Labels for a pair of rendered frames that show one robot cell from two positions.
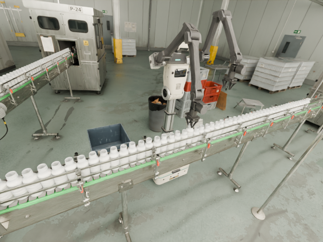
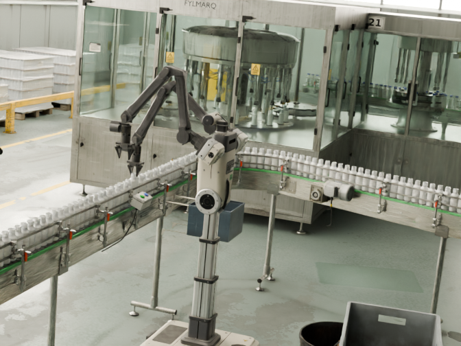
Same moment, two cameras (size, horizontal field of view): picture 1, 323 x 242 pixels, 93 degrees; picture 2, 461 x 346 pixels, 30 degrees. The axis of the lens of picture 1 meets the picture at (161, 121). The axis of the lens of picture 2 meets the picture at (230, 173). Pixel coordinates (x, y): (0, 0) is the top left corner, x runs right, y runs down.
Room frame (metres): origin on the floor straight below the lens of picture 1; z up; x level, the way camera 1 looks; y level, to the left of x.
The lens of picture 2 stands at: (5.59, -3.29, 2.44)
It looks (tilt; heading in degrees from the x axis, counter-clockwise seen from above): 12 degrees down; 140
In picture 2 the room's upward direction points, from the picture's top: 5 degrees clockwise
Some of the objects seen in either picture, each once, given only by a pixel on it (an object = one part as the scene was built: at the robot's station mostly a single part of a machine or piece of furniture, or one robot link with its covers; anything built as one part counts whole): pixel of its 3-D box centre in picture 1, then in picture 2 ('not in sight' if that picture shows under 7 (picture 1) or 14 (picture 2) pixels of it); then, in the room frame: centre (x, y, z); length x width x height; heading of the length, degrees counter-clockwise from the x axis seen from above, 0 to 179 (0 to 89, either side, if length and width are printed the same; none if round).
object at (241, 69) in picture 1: (239, 65); (120, 123); (1.32, -0.57, 1.60); 0.12 x 0.09 x 0.12; 32
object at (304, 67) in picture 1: (289, 72); not in sight; (7.55, -5.62, 0.59); 1.25 x 1.03 x 1.17; 123
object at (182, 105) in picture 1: (187, 100); not in sight; (3.49, -0.56, 0.33); 0.61 x 0.41 x 0.22; 128
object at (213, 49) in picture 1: (212, 55); not in sight; (10.83, -2.75, 0.55); 0.40 x 0.40 x 1.10; 32
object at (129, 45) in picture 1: (123, 46); not in sight; (10.38, 2.86, 0.50); 1.24 x 1.03 x 1.00; 125
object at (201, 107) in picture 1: (199, 102); (131, 143); (0.96, -0.24, 1.39); 0.12 x 0.09 x 0.12; 31
